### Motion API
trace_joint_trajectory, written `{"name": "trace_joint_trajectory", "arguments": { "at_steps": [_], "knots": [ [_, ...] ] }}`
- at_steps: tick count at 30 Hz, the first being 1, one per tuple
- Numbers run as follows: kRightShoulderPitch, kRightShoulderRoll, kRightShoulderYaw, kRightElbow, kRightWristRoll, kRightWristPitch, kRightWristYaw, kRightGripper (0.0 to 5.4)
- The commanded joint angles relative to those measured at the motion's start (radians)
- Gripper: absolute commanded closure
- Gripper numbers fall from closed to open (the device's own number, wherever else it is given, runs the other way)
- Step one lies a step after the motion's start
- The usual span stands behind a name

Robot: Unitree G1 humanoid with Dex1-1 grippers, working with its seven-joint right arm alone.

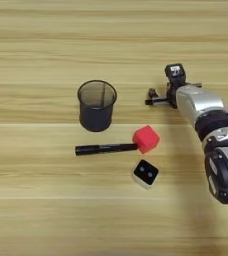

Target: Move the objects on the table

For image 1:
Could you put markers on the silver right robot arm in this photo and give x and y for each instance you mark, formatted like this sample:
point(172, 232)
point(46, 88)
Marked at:
point(199, 100)

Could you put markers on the black and white cube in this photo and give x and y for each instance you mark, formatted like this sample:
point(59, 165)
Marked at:
point(146, 172)

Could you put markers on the black marker pen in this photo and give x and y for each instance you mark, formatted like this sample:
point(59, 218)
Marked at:
point(99, 149)

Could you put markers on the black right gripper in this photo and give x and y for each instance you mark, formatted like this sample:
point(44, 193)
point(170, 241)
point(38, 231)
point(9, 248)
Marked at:
point(172, 96)

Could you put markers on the red foam cube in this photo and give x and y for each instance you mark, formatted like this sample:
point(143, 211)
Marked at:
point(146, 140)

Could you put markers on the black mesh pen cup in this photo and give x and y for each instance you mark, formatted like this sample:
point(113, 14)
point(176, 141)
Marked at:
point(96, 116)

